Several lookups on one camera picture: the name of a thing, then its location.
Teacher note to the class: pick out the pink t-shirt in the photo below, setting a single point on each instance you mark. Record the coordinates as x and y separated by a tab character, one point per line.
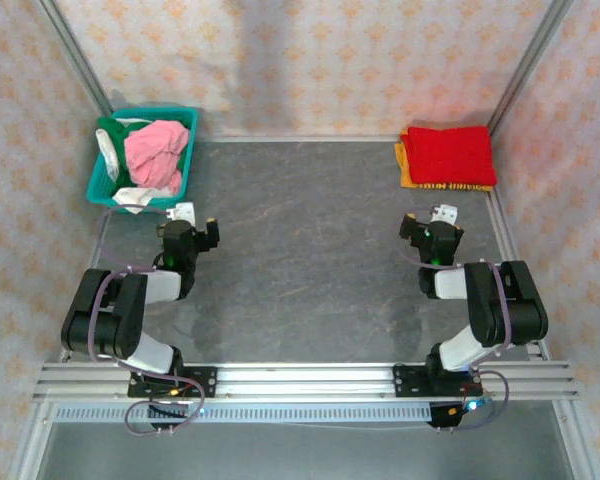
152	150

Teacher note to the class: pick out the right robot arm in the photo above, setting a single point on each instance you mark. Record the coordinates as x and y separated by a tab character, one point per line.
510	310

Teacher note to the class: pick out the orange folded t-shirt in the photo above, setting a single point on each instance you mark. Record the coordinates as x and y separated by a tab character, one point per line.
404	170

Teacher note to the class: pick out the red folded t-shirt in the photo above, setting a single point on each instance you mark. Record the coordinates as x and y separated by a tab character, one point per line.
450	155

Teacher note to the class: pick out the teal plastic basket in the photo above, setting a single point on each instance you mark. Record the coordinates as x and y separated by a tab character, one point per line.
190	135

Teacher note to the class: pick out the green t-shirt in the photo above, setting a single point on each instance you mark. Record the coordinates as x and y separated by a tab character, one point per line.
111	126

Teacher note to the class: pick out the black controller board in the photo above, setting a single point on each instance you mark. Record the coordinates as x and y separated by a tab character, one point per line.
450	415
167	412

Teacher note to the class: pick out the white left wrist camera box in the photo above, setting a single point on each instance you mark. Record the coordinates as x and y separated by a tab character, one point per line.
185	211

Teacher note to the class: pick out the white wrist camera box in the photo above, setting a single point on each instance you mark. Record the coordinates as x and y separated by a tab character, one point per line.
185	211
445	212

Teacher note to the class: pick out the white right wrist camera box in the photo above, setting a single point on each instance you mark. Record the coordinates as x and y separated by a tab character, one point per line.
445	212

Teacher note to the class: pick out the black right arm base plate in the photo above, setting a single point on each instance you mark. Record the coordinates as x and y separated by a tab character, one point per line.
405	382

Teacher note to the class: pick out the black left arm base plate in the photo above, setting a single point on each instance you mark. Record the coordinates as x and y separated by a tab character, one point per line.
205	382

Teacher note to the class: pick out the aluminium mounting rail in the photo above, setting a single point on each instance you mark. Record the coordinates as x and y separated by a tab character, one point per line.
305	380

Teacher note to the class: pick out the aluminium frame post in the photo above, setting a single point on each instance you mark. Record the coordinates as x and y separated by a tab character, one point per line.
80	65
525	65

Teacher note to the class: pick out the aluminium frame leg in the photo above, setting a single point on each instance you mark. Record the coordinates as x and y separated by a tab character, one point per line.
30	445
580	440

